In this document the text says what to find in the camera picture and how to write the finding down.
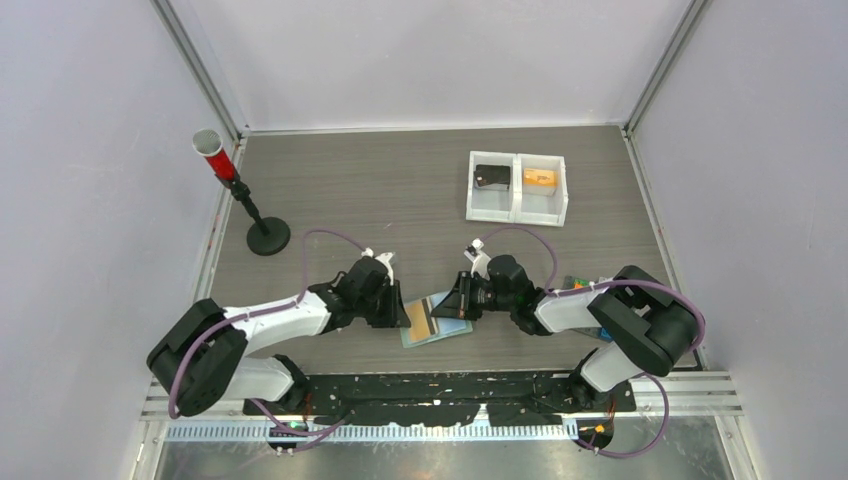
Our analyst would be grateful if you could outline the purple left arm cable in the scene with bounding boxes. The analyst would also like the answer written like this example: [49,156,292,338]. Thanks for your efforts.
[166,229,369,421]

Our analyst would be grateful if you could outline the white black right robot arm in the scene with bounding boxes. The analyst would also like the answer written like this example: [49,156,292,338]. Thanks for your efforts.
[431,255,705,411]

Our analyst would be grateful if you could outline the green card holder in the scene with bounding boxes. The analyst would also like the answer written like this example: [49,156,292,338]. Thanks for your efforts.
[401,292,473,348]

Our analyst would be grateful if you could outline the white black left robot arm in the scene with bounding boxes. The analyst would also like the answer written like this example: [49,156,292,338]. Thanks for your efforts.
[146,251,410,419]

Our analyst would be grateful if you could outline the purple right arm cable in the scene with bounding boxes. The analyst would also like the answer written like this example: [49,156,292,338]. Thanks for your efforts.
[480,225,707,356]

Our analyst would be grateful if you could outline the white two-compartment bin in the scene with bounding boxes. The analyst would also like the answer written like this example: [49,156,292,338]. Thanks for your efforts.
[465,151,569,227]

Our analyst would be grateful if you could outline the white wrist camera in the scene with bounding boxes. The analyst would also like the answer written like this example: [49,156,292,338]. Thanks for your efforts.
[463,238,491,278]
[361,247,395,285]

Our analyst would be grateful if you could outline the orange credit card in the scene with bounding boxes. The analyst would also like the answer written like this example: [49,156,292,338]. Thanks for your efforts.
[405,298,438,345]

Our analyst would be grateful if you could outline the orange box in bin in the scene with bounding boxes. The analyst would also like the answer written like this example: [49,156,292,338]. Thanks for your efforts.
[522,168,559,196]

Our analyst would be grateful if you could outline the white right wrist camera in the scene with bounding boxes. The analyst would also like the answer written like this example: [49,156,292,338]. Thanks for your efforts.
[463,238,491,278]

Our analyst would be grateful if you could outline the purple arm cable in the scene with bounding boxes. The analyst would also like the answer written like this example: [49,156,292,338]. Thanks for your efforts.
[480,225,707,356]
[166,229,369,421]

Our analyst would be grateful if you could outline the red microphone on stand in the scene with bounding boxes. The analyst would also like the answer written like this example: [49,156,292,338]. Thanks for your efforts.
[192,128,291,256]

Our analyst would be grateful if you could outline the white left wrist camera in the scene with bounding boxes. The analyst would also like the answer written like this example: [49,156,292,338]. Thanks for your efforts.
[361,247,395,285]

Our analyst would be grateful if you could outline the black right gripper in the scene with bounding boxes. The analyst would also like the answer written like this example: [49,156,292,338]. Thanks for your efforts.
[432,270,516,321]

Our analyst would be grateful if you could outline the aluminium front rail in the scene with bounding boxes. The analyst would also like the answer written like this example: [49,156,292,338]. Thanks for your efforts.
[148,372,744,443]

